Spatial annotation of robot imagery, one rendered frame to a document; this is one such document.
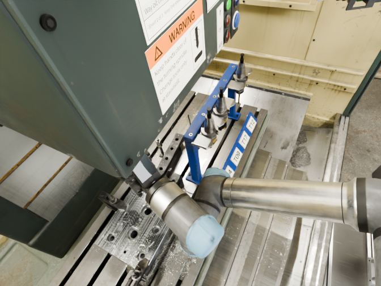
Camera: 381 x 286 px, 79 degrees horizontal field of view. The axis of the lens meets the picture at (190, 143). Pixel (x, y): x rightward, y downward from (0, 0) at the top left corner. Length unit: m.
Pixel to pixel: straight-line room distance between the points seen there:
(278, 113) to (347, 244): 0.95
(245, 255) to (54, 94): 1.04
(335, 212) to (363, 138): 2.25
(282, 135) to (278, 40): 0.53
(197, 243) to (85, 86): 0.33
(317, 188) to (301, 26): 0.97
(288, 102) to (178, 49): 1.25
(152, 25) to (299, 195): 0.39
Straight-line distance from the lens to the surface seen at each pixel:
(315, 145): 1.62
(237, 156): 1.13
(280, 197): 0.52
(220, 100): 0.87
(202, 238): 0.46
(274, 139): 1.48
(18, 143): 1.00
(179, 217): 0.47
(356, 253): 1.90
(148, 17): 0.30
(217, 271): 1.14
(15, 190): 1.08
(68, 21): 0.22
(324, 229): 1.21
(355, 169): 2.47
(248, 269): 1.16
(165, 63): 0.34
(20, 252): 1.72
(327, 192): 0.50
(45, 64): 0.22
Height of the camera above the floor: 1.87
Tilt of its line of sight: 52 degrees down
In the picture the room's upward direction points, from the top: 10 degrees counter-clockwise
